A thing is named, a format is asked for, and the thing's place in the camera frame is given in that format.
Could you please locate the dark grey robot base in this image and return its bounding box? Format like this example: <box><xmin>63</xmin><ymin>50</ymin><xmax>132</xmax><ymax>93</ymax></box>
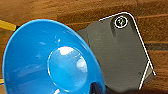
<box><xmin>76</xmin><ymin>11</ymin><xmax>157</xmax><ymax>92</ymax></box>

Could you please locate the round pale base indicator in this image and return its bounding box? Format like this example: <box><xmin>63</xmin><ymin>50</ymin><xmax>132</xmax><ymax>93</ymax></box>
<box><xmin>114</xmin><ymin>15</ymin><xmax>128</xmax><ymax>29</ymax></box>

